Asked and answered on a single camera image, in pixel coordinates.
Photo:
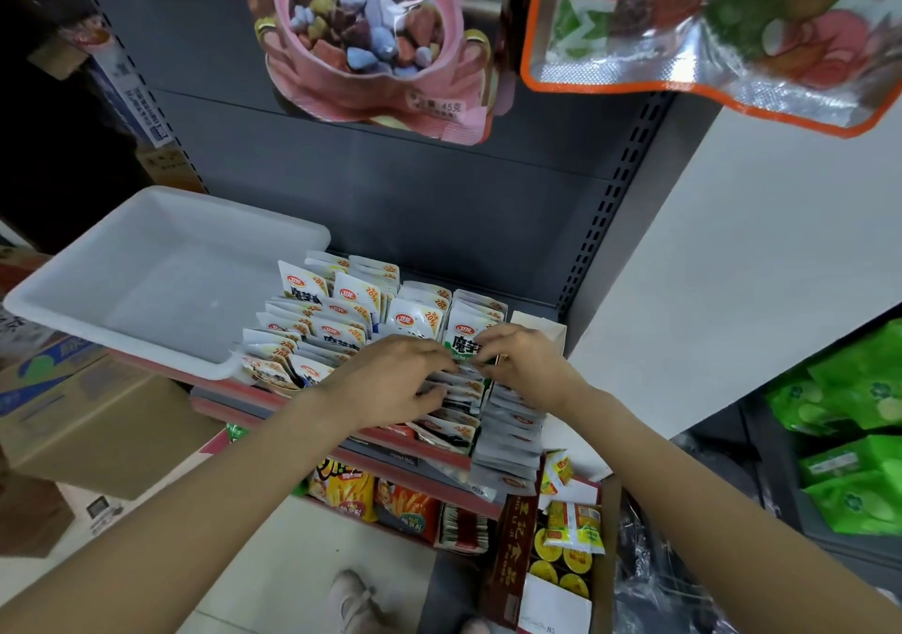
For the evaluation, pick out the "row of orange chip bags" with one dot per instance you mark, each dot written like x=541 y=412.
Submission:
x=395 y=500

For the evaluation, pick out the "white plastic bin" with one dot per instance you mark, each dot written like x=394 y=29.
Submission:
x=141 y=289

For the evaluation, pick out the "orange display box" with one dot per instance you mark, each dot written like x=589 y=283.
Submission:
x=510 y=443

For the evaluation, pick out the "plain brown cardboard carton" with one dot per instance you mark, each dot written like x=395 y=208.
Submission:
x=169 y=165

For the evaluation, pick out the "green snack bag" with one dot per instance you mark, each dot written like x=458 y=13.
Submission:
x=234 y=432

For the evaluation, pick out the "blue print cardboard carton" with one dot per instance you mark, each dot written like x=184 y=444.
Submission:
x=85 y=422

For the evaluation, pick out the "white blue carton box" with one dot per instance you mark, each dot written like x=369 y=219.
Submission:
x=127 y=84

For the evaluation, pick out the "black plastic wrapped bundle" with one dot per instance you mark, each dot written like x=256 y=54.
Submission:
x=663 y=584

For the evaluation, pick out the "red display box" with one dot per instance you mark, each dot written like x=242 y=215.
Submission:
x=423 y=310

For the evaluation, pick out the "person's left shoe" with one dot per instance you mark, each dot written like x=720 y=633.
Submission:
x=353 y=598

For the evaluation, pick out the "hanging pink candy bag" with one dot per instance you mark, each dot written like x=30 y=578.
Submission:
x=381 y=49

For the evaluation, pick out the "person's shoe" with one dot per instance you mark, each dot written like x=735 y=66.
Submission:
x=477 y=627
x=353 y=598

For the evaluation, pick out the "person's right hand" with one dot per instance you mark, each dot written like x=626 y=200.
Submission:
x=529 y=369

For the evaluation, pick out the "stack of green packs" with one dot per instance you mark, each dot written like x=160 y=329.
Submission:
x=846 y=429

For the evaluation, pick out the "person's right forearm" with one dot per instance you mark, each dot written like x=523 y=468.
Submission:
x=719 y=514

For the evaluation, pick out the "green display box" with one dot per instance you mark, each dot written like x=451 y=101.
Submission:
x=451 y=422

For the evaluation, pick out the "blue display box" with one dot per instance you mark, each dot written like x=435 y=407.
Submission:
x=360 y=296

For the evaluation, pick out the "person's left hand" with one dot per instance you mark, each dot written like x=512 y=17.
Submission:
x=388 y=380

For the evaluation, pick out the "dark red white-label carton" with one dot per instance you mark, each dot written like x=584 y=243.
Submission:
x=515 y=563

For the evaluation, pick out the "orange-edged clear candy bag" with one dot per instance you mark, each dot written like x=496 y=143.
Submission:
x=719 y=28

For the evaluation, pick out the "person's left forearm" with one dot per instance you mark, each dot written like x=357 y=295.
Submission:
x=183 y=535

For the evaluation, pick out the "yellow snack packets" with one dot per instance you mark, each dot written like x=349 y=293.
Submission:
x=564 y=535

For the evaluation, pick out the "white pink carton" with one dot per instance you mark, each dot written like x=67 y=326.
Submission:
x=99 y=507

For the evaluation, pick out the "person's right shoe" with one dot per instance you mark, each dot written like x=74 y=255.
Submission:
x=477 y=627

